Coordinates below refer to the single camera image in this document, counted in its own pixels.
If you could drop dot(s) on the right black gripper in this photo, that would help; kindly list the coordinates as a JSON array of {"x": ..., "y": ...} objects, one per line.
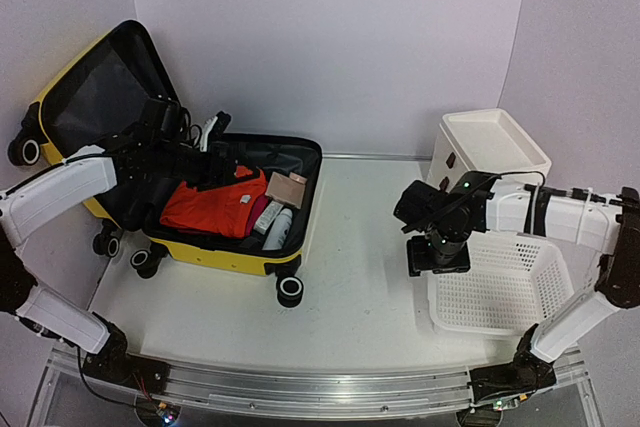
[{"x": 437, "y": 261}]

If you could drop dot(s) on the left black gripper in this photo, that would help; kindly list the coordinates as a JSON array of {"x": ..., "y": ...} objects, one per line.
[{"x": 211, "y": 178}]

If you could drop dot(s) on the yellow cartoon print suitcase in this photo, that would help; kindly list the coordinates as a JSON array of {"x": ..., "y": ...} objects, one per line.
[{"x": 108, "y": 126}]

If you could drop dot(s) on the orange garment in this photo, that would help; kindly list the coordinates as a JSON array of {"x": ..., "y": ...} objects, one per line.
[{"x": 223, "y": 211}]

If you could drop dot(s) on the white perforated plastic basket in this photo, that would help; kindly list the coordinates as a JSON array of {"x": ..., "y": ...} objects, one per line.
[{"x": 514, "y": 282}]

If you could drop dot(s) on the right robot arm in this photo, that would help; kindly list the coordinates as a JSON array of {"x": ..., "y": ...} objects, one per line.
[{"x": 598, "y": 235}]

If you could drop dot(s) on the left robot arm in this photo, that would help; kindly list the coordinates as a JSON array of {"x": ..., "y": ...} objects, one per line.
[{"x": 35, "y": 207}]

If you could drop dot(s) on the pink garment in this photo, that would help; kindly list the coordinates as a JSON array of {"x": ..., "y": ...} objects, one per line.
[{"x": 257, "y": 209}]

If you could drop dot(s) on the white cosmetic tube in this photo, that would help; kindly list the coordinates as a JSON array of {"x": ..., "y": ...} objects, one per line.
[{"x": 267, "y": 217}]

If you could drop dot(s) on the brown flat pouch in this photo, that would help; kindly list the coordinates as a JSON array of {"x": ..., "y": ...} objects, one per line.
[{"x": 287, "y": 190}]

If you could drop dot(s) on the white bottle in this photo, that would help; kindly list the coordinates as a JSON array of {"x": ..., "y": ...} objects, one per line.
[{"x": 279, "y": 231}]

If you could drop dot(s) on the white drawer cabinet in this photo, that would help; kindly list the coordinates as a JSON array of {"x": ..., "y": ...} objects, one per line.
[{"x": 484, "y": 140}]

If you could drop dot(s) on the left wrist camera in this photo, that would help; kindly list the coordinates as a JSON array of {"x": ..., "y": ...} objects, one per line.
[{"x": 212, "y": 129}]

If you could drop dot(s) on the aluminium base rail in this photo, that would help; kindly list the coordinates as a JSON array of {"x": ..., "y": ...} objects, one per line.
[{"x": 331, "y": 396}]

